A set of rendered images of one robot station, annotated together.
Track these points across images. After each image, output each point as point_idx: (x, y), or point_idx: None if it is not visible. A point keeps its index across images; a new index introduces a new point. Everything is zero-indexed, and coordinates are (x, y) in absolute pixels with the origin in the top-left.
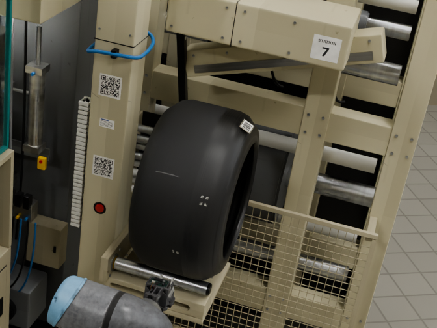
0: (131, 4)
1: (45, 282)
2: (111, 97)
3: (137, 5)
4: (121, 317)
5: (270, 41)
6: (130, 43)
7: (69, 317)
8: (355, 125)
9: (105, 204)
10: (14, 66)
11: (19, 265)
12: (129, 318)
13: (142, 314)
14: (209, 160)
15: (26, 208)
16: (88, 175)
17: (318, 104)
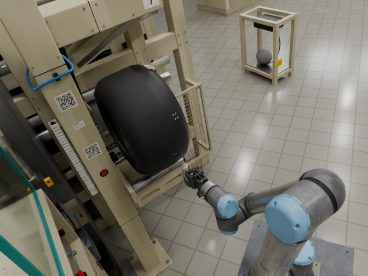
0: (44, 33)
1: (86, 233)
2: (72, 108)
3: (49, 31)
4: (338, 191)
5: (120, 13)
6: (62, 63)
7: (314, 225)
8: (159, 42)
9: (105, 168)
10: None
11: None
12: (339, 187)
13: (337, 178)
14: (159, 94)
15: (62, 211)
16: (86, 162)
17: (139, 44)
